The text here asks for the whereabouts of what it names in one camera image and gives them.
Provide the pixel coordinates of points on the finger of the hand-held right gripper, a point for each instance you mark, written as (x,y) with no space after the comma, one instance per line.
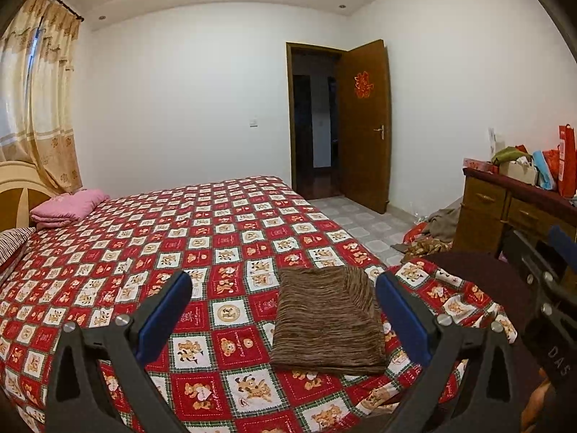
(563,248)
(525,257)

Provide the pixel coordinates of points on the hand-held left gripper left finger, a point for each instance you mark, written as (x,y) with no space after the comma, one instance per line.
(164,315)

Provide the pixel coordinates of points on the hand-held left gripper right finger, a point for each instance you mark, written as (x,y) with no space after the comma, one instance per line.
(403,320)

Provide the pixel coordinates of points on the brown knitted sweater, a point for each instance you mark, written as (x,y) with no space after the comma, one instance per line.
(327,324)

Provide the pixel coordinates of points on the person's right hand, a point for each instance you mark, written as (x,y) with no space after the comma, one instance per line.
(536,408)

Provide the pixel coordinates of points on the wooden dresser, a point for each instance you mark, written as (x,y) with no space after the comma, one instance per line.
(509,209)

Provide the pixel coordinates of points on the red bear-printed blanket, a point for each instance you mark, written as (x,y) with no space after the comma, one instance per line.
(203,252)

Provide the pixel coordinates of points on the blue bag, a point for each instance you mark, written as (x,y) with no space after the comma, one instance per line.
(543,171)

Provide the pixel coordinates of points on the red plastic bag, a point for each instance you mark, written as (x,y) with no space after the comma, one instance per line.
(414,237)

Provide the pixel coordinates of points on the white paper box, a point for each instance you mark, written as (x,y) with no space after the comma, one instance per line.
(518,172)

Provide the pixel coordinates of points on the small red bag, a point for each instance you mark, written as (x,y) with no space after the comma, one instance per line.
(552,162)

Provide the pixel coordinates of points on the grey cloth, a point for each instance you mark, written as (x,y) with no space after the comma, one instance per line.
(444,225)

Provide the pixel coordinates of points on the tall red gift bag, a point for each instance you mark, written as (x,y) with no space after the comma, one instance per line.
(568,160)

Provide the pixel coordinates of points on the flat red box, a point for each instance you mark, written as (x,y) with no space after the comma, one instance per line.
(478,165)

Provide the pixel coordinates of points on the green cloth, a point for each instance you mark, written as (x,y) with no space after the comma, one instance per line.
(509,154)

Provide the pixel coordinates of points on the pink folded quilt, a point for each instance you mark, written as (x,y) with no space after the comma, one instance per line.
(65,207)

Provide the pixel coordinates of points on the striped pillow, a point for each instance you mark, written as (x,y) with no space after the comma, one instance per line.
(13,243)

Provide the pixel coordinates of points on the wooden bed headboard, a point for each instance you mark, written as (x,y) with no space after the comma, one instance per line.
(20,194)

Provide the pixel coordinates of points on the brown wooden door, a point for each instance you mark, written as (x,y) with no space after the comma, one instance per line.
(363,131)

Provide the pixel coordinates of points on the red paper door decoration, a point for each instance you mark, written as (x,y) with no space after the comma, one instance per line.
(362,85)

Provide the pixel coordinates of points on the beige patterned curtain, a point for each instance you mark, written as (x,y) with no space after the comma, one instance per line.
(40,99)

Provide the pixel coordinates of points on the dark curtain rod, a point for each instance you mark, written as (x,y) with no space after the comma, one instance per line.
(63,4)

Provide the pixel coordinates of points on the white wall socket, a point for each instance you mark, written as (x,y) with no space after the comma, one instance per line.
(495,140)

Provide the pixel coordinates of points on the brown door frame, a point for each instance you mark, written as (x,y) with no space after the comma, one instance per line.
(290,112)

